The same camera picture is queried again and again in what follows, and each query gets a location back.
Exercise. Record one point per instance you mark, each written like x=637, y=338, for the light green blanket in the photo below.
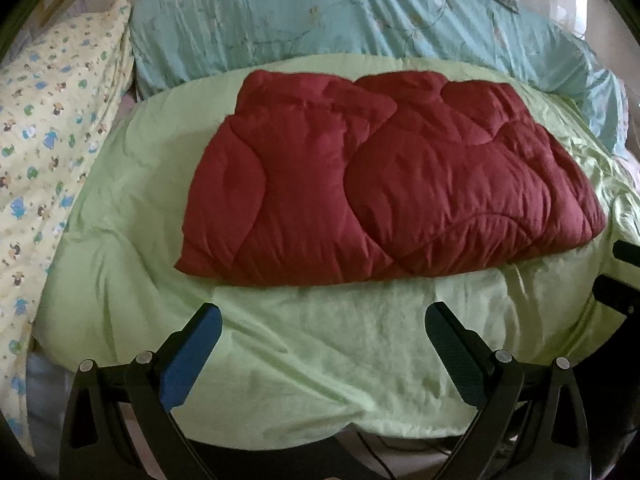
x=310, y=340

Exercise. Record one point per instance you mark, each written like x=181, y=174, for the light blue floral quilt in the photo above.
x=300, y=20

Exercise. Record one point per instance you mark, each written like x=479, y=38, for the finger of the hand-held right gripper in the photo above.
x=629, y=252
x=620, y=294

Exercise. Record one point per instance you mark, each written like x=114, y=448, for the red quilted garment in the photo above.
x=390, y=180

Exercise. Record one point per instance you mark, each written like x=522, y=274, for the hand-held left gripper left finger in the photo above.
x=192, y=355

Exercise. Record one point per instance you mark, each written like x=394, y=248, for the yellow animal print pillow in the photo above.
x=50, y=135

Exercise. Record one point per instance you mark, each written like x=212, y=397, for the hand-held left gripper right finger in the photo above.
x=452, y=355

